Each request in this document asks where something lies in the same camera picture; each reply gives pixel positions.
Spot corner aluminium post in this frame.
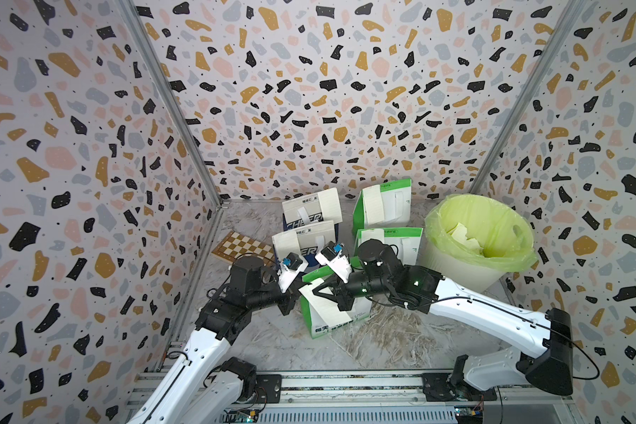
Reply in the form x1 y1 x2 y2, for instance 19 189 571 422
117 0 223 210
469 0 585 194

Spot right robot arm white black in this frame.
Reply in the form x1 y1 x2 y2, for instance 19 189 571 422
312 240 575 397

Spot yellow-green bin liner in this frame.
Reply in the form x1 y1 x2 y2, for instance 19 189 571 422
425 194 537 273

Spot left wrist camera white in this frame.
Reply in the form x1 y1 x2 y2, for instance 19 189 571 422
278 253 308 293

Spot white trash bin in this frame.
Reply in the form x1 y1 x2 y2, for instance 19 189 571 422
419 220 507 293

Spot back blue white bag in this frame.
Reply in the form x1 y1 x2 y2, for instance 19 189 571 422
282 192 323 231

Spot left corner aluminium post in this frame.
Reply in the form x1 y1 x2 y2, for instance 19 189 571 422
117 0 223 210

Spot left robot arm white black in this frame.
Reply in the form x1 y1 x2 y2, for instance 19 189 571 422
131 254 307 423

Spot front blue white bag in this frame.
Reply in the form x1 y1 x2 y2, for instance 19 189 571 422
293 221 337 268

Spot paper scraps in bin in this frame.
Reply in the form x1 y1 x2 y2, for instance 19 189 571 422
447 223 483 255

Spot right corner aluminium post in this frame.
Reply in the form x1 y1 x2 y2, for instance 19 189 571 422
469 0 585 194

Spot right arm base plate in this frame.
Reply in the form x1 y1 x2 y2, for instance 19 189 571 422
422 372 497 402

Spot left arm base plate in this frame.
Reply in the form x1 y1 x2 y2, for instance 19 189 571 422
206 373 283 406

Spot wooden chessboard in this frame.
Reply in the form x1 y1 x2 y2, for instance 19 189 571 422
212 231 275 264

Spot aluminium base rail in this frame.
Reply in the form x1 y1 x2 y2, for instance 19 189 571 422
121 369 579 424

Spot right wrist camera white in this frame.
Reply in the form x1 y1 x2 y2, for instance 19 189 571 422
316 241 353 284

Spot green white bag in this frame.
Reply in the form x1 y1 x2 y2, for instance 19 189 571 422
356 227 423 265
353 178 413 236
300 266 372 338

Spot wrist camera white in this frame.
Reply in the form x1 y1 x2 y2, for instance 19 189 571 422
278 253 308 293
316 241 353 284

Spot blue white bag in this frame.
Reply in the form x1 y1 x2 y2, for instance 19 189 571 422
282 192 323 231
293 221 337 268

